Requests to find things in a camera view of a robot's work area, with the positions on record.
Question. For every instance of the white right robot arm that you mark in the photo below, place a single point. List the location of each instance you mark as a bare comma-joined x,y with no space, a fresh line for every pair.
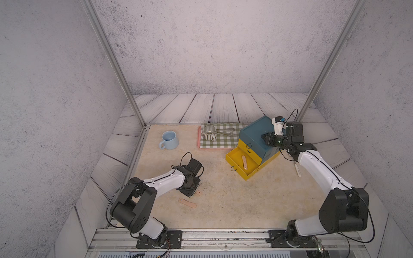
345,208

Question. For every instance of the grey aluminium corner post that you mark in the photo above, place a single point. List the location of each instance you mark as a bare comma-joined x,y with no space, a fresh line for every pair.
101,35
332,57

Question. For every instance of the grey aluminium corner post right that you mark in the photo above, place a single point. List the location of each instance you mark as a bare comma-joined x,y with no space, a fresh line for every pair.
332,57

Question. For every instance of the teal drawer cabinet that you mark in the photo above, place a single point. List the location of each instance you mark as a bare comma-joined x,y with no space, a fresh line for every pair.
251,135

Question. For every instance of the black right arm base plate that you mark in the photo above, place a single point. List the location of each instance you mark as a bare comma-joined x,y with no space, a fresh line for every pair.
282,239

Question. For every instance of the green checkered cloth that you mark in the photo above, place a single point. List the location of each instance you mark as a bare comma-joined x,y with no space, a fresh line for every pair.
227,136

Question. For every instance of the light blue ceramic mug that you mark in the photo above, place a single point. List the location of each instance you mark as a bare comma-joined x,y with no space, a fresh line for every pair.
169,140

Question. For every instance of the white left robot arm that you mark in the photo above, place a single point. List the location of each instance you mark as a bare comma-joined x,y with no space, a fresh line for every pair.
134,204

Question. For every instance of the pink fruit knife front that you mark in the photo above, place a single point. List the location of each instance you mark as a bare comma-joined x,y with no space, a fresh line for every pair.
187,203

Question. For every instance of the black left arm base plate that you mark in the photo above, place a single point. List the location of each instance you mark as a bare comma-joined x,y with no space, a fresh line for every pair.
167,238

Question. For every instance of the grey aluminium corner post left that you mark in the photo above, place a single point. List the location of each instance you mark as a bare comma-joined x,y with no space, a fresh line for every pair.
101,35

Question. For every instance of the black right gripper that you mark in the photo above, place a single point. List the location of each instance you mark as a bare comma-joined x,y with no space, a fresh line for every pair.
268,138

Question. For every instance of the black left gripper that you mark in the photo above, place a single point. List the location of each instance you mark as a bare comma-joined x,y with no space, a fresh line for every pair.
190,193

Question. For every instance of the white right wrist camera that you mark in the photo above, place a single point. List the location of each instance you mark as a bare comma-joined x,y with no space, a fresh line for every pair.
278,123

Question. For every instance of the pink plastic tray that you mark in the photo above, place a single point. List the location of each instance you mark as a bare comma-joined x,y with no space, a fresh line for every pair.
199,137

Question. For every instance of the aluminium front rail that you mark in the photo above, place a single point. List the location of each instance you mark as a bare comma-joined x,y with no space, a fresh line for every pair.
224,243

